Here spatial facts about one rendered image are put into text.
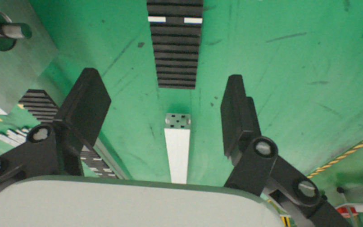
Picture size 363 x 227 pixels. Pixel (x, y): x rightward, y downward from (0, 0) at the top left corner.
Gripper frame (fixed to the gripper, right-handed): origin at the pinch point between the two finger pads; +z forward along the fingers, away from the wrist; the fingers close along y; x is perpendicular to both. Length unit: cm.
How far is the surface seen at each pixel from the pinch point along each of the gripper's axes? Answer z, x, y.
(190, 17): 9.9, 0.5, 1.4
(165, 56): 10.3, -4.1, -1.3
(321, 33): 10.6, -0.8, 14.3
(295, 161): 10.6, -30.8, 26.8
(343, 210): 58, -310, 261
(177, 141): 7.6, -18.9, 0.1
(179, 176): 7.6, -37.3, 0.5
